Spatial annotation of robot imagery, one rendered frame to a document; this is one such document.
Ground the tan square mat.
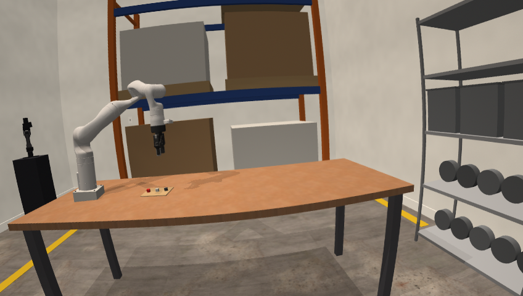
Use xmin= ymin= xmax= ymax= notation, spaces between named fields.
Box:
xmin=140 ymin=187 xmax=174 ymax=197

